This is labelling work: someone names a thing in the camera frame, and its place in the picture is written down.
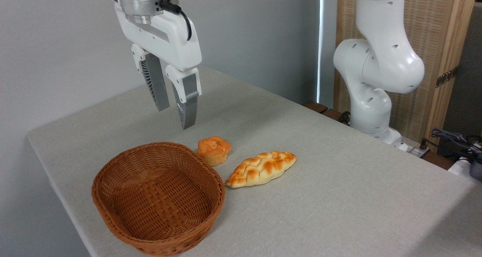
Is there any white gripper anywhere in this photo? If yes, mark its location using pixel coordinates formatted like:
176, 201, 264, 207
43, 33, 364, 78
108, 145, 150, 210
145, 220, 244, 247
114, 3, 202, 130

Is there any braided golden bread loaf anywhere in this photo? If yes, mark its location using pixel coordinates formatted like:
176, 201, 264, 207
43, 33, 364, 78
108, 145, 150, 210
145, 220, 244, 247
225, 151, 297, 188

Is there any orange muffin-shaped bread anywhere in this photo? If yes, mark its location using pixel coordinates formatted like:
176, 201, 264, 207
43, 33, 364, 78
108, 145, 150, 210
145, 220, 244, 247
197, 136, 232, 166

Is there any brown wicker basket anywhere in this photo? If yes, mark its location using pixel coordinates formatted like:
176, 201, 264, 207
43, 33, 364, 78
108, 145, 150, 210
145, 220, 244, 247
92, 142, 226, 256

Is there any brown wooden block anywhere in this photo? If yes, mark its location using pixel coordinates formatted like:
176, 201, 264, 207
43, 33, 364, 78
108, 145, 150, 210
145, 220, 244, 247
304, 101, 328, 114

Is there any grey tablecloth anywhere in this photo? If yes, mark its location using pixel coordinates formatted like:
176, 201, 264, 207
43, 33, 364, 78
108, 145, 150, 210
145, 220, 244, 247
26, 67, 482, 257

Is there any metal screen hinge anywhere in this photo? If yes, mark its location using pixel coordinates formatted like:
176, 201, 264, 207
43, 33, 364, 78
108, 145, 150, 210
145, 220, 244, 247
436, 66, 459, 88

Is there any grey device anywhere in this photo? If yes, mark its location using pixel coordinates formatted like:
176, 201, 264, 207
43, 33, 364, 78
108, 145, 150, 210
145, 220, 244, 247
469, 157, 482, 181

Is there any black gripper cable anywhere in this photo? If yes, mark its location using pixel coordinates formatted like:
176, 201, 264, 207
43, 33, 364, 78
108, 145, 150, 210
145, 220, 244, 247
158, 0, 192, 41

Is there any blue-grey cable bundle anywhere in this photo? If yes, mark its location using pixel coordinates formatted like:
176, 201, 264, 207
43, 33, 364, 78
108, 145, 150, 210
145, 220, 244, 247
430, 128, 482, 160

